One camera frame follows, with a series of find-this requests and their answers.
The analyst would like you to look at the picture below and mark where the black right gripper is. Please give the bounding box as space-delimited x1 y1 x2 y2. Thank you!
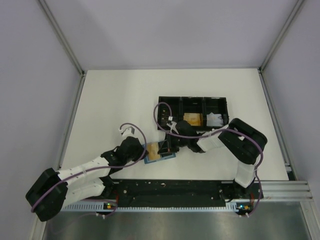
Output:
158 131 190 154

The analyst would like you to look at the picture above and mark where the blue leather card holder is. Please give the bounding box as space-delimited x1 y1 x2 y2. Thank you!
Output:
143 140 176 164

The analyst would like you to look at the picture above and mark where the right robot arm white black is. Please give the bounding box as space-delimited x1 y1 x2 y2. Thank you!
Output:
157 116 268 198

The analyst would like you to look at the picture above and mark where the aluminium frame profile right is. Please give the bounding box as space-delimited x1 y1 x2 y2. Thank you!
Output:
261 180 313 202

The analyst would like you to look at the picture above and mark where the black three-compartment tray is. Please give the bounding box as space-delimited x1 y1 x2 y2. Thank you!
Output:
157 96 229 131

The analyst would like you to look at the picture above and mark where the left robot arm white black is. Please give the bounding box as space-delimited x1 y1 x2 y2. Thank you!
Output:
25 136 148 222

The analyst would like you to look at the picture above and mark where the black VIP cards stack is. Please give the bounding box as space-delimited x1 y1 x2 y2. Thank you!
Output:
158 104 179 130

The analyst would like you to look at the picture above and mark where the gold VIP card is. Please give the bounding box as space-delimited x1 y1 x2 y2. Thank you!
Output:
146 142 161 162

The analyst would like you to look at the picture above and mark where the silver cards stack in tray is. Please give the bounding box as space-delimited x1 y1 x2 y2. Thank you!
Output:
206 112 224 127

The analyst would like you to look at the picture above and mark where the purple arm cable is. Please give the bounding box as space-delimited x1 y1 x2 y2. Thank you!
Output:
30 122 148 213
153 102 265 201

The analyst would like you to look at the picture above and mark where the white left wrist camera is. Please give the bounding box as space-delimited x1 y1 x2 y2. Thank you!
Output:
118 126 135 139

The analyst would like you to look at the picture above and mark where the light blue cable duct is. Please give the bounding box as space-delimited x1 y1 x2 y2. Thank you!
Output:
61 201 253 213

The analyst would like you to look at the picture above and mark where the gold cards stack in tray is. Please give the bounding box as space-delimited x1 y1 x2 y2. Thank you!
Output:
183 112 203 127

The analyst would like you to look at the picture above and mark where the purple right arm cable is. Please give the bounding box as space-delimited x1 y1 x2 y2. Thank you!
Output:
153 102 265 201

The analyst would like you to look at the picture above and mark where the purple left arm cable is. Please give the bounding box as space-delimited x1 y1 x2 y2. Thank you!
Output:
30 122 148 213

